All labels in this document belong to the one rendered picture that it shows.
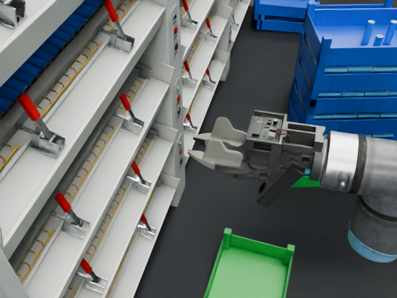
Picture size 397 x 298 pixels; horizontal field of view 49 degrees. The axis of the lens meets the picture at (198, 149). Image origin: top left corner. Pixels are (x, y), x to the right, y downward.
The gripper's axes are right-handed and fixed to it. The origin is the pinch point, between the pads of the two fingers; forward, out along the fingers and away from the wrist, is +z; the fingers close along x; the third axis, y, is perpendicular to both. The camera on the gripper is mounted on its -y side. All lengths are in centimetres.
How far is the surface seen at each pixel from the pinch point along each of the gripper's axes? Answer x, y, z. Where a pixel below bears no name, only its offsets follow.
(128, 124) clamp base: -11.7, -7.8, 18.7
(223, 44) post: -101, -41, 19
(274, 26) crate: -148, -56, 4
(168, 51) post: -30.7, -1.4, 15.5
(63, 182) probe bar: 8.0, -5.5, 22.8
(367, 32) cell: -62, -9, -29
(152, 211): -20, -48, 21
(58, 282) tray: 23.7, -10.3, 16.8
